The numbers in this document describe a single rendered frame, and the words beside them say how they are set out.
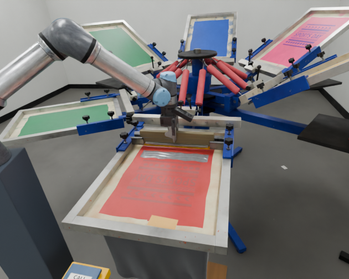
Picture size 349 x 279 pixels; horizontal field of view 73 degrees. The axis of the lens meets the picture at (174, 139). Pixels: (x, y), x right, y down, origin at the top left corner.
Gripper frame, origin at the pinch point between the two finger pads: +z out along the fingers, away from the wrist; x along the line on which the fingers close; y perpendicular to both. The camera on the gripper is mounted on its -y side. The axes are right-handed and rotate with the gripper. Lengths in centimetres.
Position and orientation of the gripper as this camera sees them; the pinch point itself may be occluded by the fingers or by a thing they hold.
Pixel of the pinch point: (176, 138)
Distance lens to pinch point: 128.3
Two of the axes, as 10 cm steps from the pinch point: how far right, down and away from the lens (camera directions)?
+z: 0.6, 8.7, 4.8
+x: -2.2, 4.9, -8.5
